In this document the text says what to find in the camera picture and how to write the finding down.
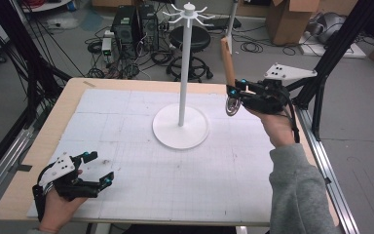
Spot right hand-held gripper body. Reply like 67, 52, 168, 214
240, 62, 318, 116

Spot small grey power unit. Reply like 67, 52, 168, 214
101, 37, 114, 64

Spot person's right hand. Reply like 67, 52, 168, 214
247, 105, 298, 150

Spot open cardboard box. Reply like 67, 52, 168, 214
266, 0, 323, 46

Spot coiled black cable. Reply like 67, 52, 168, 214
240, 41, 264, 55

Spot grey rounded machine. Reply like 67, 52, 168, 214
306, 12, 347, 45

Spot white grid mat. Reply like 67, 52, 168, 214
26, 88, 276, 224

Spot white metal stand post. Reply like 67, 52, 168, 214
224, 0, 240, 61

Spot black frame struts with cables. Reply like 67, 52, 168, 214
0, 0, 73, 131

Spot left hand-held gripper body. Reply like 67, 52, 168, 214
32, 152, 104, 201

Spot large black computer tower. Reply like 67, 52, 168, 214
110, 5, 141, 60

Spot white hook stand rack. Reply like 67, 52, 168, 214
151, 1, 216, 150

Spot black wrist strap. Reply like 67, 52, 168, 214
32, 164, 52, 223

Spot black flat device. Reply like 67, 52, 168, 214
204, 17, 243, 31

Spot metal strainer with wooden handle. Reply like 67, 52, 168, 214
220, 36, 242, 117

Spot aluminium rail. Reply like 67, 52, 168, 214
0, 126, 35, 213
294, 106, 360, 234

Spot slim black computer tower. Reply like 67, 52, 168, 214
137, 4, 161, 52

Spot white flat board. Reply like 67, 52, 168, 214
297, 32, 367, 59

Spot person's left hand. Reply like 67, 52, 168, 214
38, 169, 90, 233

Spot black round stool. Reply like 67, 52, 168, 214
166, 25, 214, 83

